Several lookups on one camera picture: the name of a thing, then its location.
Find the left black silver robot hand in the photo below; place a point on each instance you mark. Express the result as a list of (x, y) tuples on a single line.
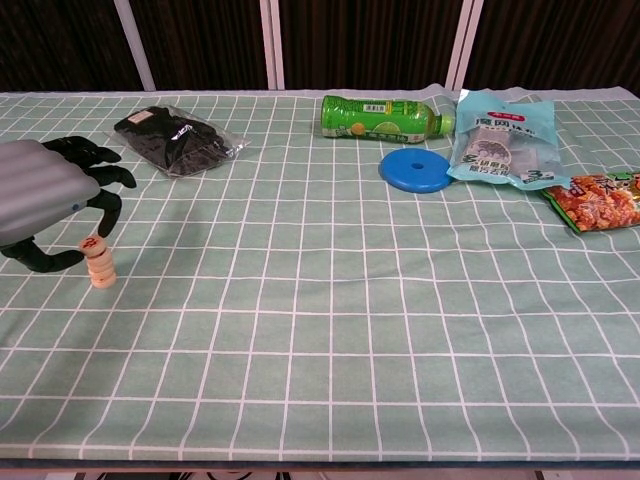
[(40, 185)]

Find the green checked tablecloth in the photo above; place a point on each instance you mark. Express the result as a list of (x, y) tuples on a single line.
[(350, 325)]

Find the blue round plastic disc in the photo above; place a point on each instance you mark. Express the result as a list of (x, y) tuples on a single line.
[(400, 175)]

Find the black items in clear bag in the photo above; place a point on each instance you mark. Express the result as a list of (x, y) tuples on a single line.
[(175, 145)]

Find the green drink bottle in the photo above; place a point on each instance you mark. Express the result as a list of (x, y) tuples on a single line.
[(370, 117)]

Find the light blue snack pouch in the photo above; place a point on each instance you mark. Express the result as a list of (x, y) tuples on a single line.
[(500, 145)]

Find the orange green snack bag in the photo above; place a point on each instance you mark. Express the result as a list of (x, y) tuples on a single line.
[(600, 205)]

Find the white partition frame post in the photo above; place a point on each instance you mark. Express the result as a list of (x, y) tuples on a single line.
[(461, 45), (135, 45), (272, 45)]

